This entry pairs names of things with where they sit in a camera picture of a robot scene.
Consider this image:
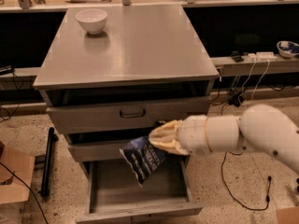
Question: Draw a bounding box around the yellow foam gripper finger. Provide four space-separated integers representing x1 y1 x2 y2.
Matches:
149 119 182 141
150 140 189 155

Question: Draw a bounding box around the blue chip bag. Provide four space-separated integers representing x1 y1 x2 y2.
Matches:
120 136 166 186

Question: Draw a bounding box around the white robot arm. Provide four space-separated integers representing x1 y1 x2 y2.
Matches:
149 105 299 173

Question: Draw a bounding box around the grey top drawer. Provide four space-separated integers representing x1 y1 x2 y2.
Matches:
47 97 211 134

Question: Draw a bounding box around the grey drawer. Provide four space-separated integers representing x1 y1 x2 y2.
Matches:
67 133 200 162
76 156 202 224
47 97 211 134

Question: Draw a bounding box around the grey bottom drawer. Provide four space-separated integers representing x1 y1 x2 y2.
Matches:
76 156 202 224

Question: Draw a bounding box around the grey middle drawer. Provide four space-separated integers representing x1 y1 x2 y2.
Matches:
67 133 200 162

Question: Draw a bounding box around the grey metal drawer cabinet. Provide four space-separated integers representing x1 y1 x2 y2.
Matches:
32 4 221 224

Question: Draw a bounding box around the black power adapter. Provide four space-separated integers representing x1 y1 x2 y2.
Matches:
229 94 244 107

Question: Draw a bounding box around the small black device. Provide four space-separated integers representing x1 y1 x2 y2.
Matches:
230 51 244 63

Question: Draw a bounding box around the black bar on floor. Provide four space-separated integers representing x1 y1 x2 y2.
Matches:
40 127 58 198

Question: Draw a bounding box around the white power strip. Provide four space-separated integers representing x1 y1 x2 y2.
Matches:
248 51 278 61

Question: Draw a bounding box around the white ceramic bowl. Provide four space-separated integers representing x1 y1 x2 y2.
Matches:
76 8 107 34

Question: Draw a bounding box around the cardboard box corner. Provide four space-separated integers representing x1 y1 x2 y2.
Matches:
277 206 299 224

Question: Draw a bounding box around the blue patterned bowl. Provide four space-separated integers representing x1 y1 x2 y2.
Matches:
277 41 299 58

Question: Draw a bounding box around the brown cardboard box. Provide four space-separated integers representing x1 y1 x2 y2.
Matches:
0 142 35 224

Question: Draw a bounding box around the black device on ledge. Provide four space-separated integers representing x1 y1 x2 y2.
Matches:
0 65 14 76

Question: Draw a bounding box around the black cable on floor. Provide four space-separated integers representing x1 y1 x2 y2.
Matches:
216 101 273 212

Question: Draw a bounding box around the black cable at left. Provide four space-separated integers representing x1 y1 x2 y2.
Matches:
0 161 50 224

